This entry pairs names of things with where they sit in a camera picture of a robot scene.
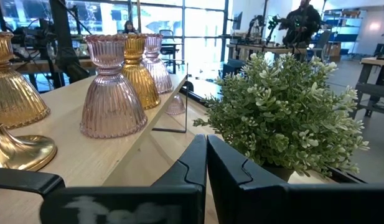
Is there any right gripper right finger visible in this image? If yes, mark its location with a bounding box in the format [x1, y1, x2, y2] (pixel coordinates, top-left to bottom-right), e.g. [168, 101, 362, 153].
[207, 134, 384, 224]

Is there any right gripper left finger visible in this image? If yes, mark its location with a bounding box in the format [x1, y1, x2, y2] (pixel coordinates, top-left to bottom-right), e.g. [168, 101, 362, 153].
[40, 134, 208, 224]

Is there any pink ribbed glass candle holder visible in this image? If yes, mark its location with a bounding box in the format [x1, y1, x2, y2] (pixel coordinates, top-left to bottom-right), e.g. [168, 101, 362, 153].
[141, 33, 174, 95]
[165, 93, 186, 116]
[79, 34, 148, 139]

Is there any amber ribbed glass candle holder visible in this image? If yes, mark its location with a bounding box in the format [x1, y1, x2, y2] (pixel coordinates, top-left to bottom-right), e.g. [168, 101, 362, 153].
[121, 33, 162, 110]
[0, 30, 52, 130]

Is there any tall gold candlestick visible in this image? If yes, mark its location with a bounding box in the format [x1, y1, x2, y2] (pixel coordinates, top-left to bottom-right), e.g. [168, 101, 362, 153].
[0, 116, 58, 172]

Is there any green potted plant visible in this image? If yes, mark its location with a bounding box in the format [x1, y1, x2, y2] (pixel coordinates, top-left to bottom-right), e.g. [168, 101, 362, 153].
[193, 52, 370, 183]

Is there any dark blue bin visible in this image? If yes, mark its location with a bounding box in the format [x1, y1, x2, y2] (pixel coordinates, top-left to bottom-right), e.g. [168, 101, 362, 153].
[221, 58, 245, 78]

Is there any black office chair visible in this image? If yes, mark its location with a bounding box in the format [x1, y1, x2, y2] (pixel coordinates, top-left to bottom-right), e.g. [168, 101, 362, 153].
[159, 29, 183, 75]

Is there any wooden shelf with black legs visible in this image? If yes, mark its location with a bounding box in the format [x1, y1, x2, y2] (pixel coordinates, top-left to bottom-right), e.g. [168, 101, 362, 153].
[0, 63, 189, 224]

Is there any background wooden table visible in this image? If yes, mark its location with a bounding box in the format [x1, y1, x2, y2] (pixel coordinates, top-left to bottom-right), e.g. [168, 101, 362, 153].
[225, 42, 307, 62]

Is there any person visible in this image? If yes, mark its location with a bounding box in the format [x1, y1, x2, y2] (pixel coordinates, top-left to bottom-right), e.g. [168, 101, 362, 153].
[281, 0, 322, 47]
[123, 20, 136, 34]

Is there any background computer monitor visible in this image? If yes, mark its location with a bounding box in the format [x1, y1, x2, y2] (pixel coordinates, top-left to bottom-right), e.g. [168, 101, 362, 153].
[231, 11, 243, 31]

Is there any cardboard box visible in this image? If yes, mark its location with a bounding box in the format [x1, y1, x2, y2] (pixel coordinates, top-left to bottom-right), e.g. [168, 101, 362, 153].
[325, 41, 342, 62]

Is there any wooden workbench with grey legs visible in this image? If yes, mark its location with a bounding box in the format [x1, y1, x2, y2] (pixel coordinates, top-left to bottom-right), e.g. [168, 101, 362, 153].
[350, 55, 384, 118]

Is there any background wooden desk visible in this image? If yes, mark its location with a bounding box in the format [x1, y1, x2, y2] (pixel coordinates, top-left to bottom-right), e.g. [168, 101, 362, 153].
[11, 58, 96, 75]

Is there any blue storage shelving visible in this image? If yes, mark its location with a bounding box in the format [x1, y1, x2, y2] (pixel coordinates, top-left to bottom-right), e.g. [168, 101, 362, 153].
[322, 8, 364, 58]

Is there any black window frame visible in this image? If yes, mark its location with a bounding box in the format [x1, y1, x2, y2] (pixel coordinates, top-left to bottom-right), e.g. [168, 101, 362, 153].
[0, 0, 230, 63]

